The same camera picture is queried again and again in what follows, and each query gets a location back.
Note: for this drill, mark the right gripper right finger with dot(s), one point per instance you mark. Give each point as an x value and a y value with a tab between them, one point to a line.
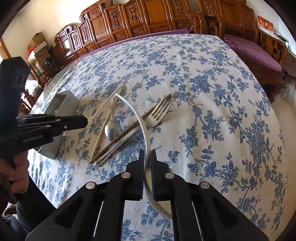
162	188

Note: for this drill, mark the cardboard boxes stack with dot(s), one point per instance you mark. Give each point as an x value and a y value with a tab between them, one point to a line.
39	58

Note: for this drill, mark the light bamboo chopstick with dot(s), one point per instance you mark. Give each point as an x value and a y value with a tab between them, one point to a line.
109	105

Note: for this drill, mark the metal spoon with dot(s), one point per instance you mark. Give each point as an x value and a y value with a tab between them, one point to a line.
112	129

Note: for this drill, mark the grey metal utensil tray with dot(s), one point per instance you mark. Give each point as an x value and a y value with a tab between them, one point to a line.
62	104

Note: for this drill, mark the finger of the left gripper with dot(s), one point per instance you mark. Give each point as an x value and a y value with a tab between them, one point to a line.
67	123

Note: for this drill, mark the carved wooden armchair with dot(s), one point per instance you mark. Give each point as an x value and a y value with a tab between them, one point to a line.
272	46

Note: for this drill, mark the blue floral tablecloth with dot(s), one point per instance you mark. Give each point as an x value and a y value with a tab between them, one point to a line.
220	127

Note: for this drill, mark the white long-handled ladle spoon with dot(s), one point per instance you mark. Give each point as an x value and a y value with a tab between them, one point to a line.
152	119

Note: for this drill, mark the red greeting card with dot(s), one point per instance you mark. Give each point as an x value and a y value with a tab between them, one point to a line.
265	25

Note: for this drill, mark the dark brown wooden chopstick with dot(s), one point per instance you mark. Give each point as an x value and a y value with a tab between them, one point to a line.
131	127

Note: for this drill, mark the person's left hand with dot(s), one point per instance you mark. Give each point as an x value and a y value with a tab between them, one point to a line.
18	175

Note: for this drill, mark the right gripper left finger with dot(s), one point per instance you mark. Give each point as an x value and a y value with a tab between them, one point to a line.
135	183

